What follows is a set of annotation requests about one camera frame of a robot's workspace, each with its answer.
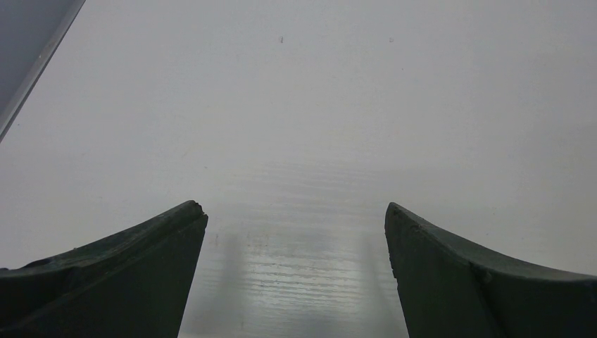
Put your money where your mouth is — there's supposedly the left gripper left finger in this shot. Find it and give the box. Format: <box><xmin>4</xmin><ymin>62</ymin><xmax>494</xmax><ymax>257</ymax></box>
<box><xmin>1</xmin><ymin>200</ymin><xmax>208</xmax><ymax>337</ymax></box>

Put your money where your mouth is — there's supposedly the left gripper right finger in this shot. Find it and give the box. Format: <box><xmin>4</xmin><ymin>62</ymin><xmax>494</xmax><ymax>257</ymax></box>
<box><xmin>384</xmin><ymin>203</ymin><xmax>596</xmax><ymax>337</ymax></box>

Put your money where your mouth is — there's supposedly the left side aluminium rail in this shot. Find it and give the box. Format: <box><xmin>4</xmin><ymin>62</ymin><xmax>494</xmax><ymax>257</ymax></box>
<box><xmin>1</xmin><ymin>0</ymin><xmax>85</xmax><ymax>138</ymax></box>

